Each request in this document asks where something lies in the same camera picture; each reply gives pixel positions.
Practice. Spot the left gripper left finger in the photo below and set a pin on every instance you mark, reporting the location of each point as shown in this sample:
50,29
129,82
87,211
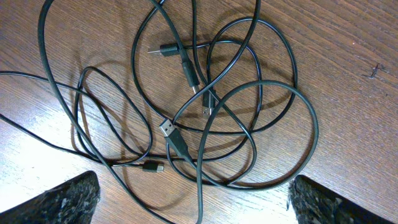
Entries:
73,201

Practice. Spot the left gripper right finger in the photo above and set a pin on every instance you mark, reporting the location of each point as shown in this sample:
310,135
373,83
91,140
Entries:
313,203

